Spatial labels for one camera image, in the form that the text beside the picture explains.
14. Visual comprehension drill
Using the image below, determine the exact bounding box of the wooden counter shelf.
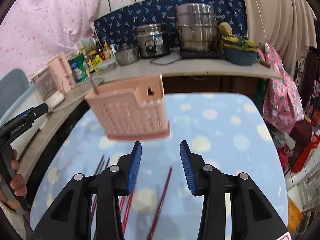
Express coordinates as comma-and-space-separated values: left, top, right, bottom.
15, 52, 282, 181

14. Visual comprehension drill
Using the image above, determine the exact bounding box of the pink perforated utensil basket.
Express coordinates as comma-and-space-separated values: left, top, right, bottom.
85, 73, 170, 141

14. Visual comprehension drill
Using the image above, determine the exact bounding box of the person's left hand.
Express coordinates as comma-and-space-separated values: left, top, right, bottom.
1, 149, 27, 211

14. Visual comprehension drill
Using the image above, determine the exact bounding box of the green milk powder can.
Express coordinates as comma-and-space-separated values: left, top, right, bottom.
68, 53, 87, 83

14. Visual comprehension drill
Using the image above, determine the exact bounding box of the navy floral backsplash cloth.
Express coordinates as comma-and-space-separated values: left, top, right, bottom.
94, 0, 248, 49

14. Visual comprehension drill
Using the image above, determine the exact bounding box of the large steel steamer pot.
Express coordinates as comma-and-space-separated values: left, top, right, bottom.
167, 3, 225, 53

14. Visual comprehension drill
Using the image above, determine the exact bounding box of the silver rice cooker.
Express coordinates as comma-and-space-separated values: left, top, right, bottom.
136, 23, 170, 58

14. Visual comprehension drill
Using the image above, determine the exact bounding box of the beige hanging curtain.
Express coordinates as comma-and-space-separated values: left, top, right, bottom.
244, 0, 317, 75

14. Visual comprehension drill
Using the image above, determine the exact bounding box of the pink floral apron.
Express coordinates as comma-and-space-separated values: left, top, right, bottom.
258, 44, 304, 135

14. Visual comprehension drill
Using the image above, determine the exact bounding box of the small steel lidded pot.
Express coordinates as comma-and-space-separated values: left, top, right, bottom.
115, 43, 140, 66

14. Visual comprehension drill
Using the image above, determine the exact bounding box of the dark maroon wavy chopstick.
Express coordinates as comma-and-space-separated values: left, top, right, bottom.
146, 166, 172, 240

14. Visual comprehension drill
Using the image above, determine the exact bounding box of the yellow oil bottle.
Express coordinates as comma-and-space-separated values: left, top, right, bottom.
103, 40, 113, 60

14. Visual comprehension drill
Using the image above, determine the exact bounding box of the white dish rack blue lid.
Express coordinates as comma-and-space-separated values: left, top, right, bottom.
0, 69, 48, 158

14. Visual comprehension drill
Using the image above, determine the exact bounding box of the bright red black-band chopstick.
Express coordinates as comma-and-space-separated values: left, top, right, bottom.
122, 190, 134, 234

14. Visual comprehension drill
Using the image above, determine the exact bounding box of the black induction cooker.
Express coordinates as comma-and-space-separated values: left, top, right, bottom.
180, 48, 223, 59

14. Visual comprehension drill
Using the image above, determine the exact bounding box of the yellow snack packet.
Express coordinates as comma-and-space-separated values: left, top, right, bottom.
91, 55, 103, 68

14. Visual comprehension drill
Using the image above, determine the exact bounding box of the white blender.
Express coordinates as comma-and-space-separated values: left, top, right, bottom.
31, 67, 65, 109

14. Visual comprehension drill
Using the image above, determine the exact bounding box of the blue planet-print tablecloth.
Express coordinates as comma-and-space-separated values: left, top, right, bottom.
29, 92, 288, 240

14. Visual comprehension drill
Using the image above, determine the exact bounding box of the yellow colander with greens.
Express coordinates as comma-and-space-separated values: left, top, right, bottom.
220, 36, 259, 52

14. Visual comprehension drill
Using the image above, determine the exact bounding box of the clear food container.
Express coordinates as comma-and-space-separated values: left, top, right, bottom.
96, 58, 117, 72

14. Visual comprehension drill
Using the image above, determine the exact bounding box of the green chopstick gold band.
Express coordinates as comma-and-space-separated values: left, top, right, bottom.
97, 160, 105, 174

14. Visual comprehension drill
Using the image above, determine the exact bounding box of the pink electric kettle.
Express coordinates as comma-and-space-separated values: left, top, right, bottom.
47, 53, 76, 94

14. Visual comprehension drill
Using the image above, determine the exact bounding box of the dark blue plastic basin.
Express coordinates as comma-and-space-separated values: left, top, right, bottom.
223, 47, 257, 66

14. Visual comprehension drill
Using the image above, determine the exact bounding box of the pink dotted curtain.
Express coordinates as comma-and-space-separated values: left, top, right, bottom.
1, 0, 101, 79

